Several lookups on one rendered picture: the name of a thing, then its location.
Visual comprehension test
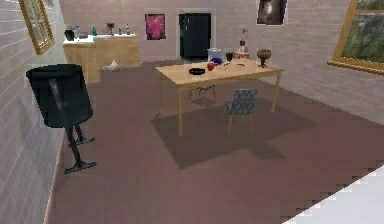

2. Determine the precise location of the blue patterned stool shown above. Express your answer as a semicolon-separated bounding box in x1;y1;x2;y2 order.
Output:
187;84;217;107

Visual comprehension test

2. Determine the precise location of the wooden dining table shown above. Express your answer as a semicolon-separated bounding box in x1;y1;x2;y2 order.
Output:
154;58;285;138

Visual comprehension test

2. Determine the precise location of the blue patterned chair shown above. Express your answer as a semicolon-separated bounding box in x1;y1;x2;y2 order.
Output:
222;88;258;135

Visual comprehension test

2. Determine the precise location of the clear glass jug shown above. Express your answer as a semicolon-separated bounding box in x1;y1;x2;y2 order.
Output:
207;47;224;66

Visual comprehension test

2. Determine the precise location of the small pink side table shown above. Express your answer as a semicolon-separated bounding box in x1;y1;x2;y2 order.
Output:
232;50;252;61

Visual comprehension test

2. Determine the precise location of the black fridge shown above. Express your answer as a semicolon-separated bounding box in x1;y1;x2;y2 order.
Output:
178;12;212;60

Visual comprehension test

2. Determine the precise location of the red flower vase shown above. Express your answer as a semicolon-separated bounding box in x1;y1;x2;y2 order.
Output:
238;28;249;53

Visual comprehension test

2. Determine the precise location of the brown vase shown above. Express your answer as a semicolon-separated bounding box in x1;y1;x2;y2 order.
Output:
256;48;273;69

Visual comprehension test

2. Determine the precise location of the white cloth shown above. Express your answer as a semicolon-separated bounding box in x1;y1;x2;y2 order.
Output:
101;59;120;72

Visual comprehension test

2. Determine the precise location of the pink framed picture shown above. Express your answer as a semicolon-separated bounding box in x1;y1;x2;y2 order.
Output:
144;13;167;41

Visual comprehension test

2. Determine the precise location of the wooden kitchen counter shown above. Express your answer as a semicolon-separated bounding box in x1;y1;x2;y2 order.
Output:
62;33;142;85

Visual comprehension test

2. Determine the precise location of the dark framed picture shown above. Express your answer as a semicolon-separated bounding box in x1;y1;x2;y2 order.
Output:
256;0;288;26

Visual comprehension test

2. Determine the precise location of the black television on stand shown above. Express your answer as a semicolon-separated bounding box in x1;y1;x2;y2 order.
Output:
25;63;98;175

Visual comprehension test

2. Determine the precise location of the gold framed picture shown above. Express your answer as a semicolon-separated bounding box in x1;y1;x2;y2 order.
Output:
18;0;56;56

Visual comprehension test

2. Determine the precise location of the wooden framed window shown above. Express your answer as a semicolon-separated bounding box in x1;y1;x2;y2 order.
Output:
326;0;384;75

